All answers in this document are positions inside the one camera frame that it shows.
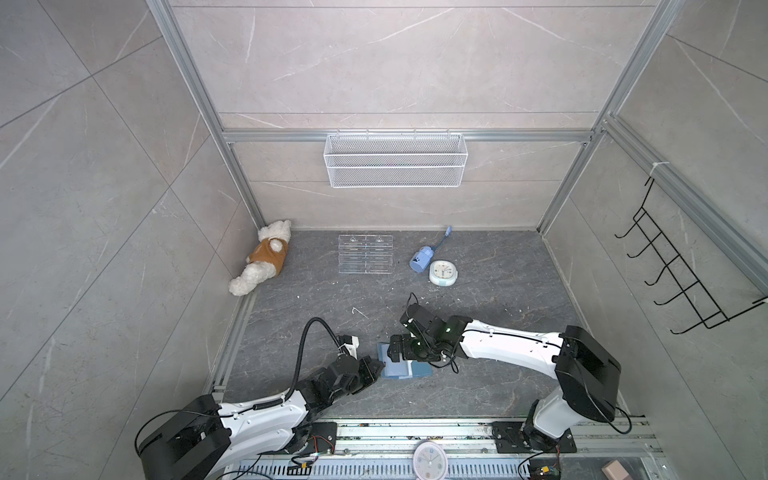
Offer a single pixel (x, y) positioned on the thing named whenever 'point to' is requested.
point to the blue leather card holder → (403, 368)
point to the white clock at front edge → (430, 461)
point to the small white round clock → (443, 273)
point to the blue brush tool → (423, 257)
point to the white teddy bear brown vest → (267, 259)
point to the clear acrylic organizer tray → (365, 253)
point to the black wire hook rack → (687, 297)
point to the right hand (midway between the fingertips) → (400, 352)
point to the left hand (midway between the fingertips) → (387, 359)
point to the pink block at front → (614, 471)
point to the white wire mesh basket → (395, 160)
